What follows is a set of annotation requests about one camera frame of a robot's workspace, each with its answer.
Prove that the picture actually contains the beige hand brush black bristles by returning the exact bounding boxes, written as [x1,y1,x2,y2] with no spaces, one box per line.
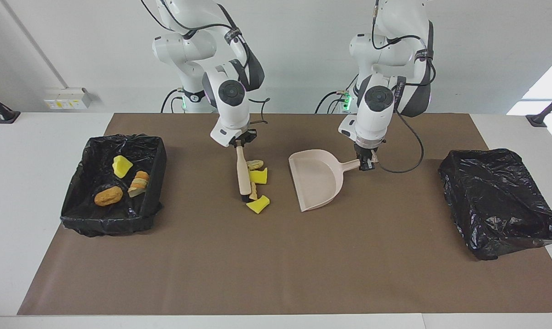
[236,145,254,203]

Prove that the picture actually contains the black clamp stand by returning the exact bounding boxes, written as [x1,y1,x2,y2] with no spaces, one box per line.
[0,88,21,124]
[526,88,552,127]

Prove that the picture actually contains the dark left arm cable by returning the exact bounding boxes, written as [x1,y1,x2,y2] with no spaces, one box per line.
[371,0,437,174]

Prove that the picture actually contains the black base power cable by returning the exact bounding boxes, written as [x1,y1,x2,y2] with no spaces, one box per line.
[315,90,349,114]
[161,88,185,113]

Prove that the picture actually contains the beige plastic dustpan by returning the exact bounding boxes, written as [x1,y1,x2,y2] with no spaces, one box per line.
[288,149,361,213]

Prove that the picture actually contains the white wall cable conduit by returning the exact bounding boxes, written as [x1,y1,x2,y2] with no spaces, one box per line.
[1,0,68,90]

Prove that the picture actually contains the black bag lined bin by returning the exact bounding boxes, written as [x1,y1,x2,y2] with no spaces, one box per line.
[438,148,552,261]
[60,133,168,237]

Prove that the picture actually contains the brown paper table mat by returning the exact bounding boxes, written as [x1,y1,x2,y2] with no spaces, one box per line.
[18,113,552,316]

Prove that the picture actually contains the white wall socket box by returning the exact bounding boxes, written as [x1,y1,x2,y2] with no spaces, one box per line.
[44,88,92,110]

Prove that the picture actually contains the brown bread-like trash piece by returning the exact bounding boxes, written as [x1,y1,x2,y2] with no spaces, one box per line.
[94,186,124,207]

